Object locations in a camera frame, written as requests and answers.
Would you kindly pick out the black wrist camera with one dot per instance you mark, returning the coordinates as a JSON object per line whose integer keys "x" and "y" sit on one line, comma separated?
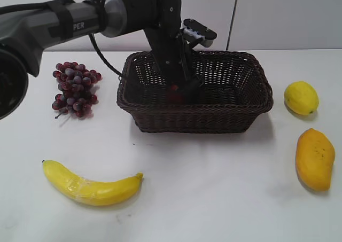
{"x": 193, "y": 33}

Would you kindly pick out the yellow lemon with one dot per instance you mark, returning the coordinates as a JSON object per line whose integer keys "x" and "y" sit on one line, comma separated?
{"x": 301, "y": 98}

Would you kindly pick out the orange mango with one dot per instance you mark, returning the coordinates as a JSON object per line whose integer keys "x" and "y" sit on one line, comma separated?
{"x": 315, "y": 156}

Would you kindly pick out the red apple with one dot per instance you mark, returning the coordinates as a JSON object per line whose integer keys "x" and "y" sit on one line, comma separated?
{"x": 175, "y": 94}

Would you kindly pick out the red grape bunch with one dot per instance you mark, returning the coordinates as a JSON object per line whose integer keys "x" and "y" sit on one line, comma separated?
{"x": 76, "y": 89}

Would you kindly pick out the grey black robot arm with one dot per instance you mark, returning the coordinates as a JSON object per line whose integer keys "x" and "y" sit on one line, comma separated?
{"x": 28, "y": 29}

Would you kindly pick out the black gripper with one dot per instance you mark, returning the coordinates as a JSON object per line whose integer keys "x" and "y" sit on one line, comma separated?
{"x": 168, "y": 49}

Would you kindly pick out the yellow banana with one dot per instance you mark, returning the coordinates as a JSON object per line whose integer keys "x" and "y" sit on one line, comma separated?
{"x": 89, "y": 192}

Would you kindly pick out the black wicker basket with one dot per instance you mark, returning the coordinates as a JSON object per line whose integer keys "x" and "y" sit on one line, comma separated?
{"x": 234, "y": 91}

